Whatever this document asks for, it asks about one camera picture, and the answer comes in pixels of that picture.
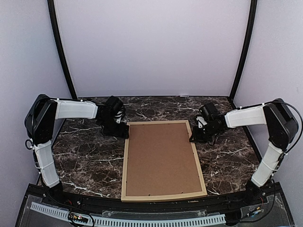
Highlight black front rail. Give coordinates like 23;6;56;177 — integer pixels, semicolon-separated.
19;184;274;213

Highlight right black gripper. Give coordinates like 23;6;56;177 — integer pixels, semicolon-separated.
189;122;220;143

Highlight black corner post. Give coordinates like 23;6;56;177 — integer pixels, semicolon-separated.
229;0;258;103
47;0;78;99

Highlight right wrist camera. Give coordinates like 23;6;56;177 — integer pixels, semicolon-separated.
195;103;220;128

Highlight left black corner post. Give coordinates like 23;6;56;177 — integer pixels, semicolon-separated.
47;0;78;99

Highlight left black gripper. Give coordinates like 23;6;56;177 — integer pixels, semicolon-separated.
99;116;130;139

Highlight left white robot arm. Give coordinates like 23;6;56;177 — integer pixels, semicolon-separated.
24;94;129;188

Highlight brown backing board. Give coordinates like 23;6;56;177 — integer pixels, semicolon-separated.
125;122;203;196

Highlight small circuit board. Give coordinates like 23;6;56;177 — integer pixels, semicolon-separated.
67;212;88;225

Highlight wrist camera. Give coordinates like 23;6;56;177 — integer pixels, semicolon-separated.
105;96;126;123
195;103;220;128

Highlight light wooden picture frame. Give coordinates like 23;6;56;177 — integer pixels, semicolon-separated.
120;119;208;203

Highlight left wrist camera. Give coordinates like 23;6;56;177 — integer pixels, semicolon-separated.
105;96;126;123

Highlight right black corner post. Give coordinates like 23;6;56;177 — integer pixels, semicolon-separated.
229;0;258;103

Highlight white slotted cable duct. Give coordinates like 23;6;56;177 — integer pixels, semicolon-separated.
30;202;226;227

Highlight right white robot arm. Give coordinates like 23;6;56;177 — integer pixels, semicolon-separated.
189;98;303;205

